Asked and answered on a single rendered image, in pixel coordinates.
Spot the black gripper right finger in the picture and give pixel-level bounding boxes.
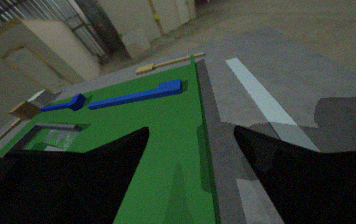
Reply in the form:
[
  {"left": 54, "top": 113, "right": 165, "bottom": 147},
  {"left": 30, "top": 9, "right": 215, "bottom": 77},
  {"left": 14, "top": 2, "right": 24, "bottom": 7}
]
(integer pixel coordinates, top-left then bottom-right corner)
[{"left": 233, "top": 126, "right": 356, "bottom": 224}]

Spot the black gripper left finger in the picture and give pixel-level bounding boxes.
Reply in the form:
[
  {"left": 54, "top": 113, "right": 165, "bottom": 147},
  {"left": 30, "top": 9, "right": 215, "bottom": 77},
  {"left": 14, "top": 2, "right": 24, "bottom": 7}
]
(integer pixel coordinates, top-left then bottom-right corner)
[{"left": 5, "top": 127, "right": 149, "bottom": 224}]

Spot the green flat mat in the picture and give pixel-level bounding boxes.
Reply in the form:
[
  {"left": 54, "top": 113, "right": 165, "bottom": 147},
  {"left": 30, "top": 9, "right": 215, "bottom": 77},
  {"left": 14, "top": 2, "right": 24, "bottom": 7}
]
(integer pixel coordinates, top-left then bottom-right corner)
[{"left": 0, "top": 64, "right": 204, "bottom": 224}]

